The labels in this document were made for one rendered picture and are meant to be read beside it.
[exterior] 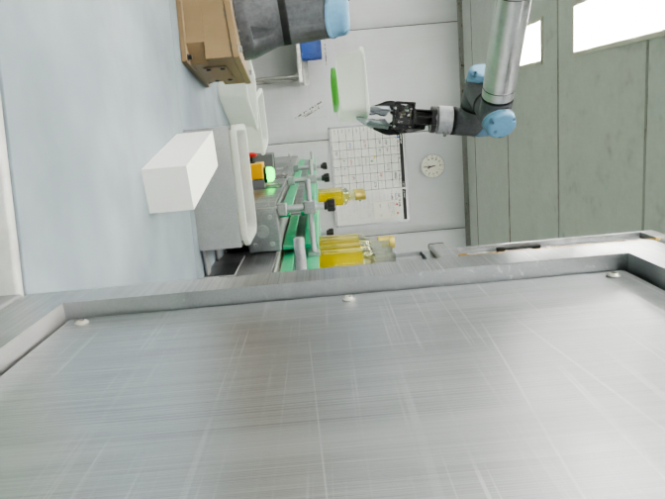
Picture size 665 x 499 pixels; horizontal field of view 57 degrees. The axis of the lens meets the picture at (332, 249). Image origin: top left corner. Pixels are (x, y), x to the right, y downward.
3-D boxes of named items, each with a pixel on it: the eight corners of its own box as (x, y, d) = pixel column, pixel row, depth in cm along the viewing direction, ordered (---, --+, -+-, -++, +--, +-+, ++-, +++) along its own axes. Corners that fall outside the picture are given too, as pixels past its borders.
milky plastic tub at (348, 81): (329, 47, 154) (363, 43, 154) (328, 68, 176) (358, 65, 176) (336, 115, 155) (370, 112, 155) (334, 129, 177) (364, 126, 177)
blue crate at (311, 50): (295, -2, 620) (317, -4, 621) (297, 3, 659) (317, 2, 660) (301, 59, 636) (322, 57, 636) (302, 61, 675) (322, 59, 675)
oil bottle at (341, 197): (299, 209, 251) (366, 203, 251) (297, 195, 250) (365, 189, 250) (299, 207, 256) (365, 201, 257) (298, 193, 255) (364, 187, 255)
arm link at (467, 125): (493, 100, 164) (486, 128, 170) (452, 98, 164) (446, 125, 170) (498, 116, 158) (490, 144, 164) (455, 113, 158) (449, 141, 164)
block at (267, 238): (248, 254, 131) (281, 251, 131) (243, 211, 129) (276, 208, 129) (250, 250, 135) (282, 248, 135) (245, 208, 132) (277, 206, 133)
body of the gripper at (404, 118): (393, 99, 158) (439, 102, 159) (390, 104, 167) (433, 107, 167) (391, 129, 159) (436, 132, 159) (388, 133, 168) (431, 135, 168)
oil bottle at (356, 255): (285, 282, 141) (376, 273, 141) (282, 258, 140) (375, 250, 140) (286, 275, 147) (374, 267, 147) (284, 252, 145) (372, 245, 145)
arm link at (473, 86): (508, 82, 149) (497, 121, 156) (493, 60, 156) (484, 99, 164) (477, 83, 148) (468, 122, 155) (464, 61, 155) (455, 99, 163)
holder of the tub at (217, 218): (203, 279, 113) (244, 275, 113) (183, 130, 107) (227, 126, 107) (218, 258, 130) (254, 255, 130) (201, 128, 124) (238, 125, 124)
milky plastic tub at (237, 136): (202, 251, 112) (248, 248, 112) (185, 128, 107) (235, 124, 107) (217, 234, 129) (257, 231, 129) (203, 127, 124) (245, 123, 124)
